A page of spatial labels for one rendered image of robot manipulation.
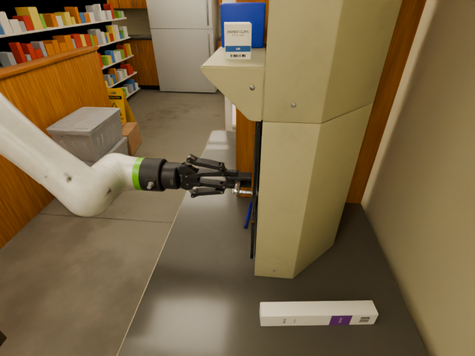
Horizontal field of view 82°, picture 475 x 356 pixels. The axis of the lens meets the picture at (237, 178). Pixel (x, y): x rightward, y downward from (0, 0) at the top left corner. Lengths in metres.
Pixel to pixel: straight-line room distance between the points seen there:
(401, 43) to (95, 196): 0.88
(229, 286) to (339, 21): 0.66
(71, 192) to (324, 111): 0.55
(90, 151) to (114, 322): 1.52
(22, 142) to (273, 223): 0.58
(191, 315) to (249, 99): 0.55
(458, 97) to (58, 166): 0.89
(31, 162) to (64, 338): 1.45
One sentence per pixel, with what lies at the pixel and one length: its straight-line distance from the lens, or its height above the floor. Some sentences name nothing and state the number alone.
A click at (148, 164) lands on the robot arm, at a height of 1.24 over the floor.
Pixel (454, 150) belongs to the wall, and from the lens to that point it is 0.78.
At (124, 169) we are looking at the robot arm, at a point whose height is 1.23.
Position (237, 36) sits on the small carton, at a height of 1.55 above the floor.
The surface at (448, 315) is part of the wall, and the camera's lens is 0.82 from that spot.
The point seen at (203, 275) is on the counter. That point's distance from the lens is 0.84.
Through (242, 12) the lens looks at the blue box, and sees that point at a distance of 0.70.
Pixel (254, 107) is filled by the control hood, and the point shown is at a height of 1.44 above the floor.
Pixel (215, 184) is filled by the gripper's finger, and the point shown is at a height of 1.19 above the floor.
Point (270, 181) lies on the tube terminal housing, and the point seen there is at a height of 1.27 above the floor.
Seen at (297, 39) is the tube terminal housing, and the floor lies 1.55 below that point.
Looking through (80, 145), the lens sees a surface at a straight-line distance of 2.82.
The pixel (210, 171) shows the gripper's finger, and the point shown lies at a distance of 0.73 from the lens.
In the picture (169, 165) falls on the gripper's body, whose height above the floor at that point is 1.24.
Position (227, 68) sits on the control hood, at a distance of 0.51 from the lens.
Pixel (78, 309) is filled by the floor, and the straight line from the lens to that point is 2.11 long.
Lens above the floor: 1.61
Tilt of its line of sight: 34 degrees down
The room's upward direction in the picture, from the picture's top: straight up
